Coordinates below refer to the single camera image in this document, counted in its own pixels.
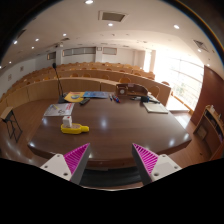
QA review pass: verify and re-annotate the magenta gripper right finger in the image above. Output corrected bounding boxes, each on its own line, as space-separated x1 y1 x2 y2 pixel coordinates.
132 143 181 185

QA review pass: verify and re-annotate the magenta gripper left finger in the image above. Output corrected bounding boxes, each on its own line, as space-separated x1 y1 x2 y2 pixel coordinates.
41 143 90 185

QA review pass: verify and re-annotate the white charger plug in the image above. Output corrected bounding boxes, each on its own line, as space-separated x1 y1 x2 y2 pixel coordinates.
62 116 72 128

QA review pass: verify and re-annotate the white printed paper sheet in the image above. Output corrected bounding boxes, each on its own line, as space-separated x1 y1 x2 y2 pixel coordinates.
44 103 74 116

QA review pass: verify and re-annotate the grey closed laptop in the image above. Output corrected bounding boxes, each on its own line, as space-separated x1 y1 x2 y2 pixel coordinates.
143 103 168 114

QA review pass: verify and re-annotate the black gooseneck microphone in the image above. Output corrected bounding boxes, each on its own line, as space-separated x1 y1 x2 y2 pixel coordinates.
52 62 67 104

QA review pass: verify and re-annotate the black remote control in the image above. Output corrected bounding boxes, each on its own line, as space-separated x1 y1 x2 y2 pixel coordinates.
79 98 90 106

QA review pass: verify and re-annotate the black device on table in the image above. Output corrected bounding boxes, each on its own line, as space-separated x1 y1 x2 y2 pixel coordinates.
130 96 160 104

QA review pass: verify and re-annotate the yellow round-print booklet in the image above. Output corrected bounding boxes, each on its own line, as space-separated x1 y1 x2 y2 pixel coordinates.
65 92 84 103

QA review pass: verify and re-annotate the wooden bookshelf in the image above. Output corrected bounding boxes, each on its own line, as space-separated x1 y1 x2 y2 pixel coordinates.
194 105 224 160

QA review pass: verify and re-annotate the blue magazine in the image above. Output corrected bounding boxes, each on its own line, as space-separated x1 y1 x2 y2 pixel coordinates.
83 91 109 99

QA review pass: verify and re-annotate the wooden chair behind table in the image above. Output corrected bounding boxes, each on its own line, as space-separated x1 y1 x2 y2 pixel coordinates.
148 86 160 98

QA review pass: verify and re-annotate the red marker pen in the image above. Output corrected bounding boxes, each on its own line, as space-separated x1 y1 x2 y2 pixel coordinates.
113 95 120 103

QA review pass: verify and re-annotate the curved wooden bench desk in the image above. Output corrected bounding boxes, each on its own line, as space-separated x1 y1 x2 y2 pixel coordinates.
0 77 171 114

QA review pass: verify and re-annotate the brown cardboard box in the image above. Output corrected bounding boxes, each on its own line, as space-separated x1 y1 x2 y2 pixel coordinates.
116 83 148 96

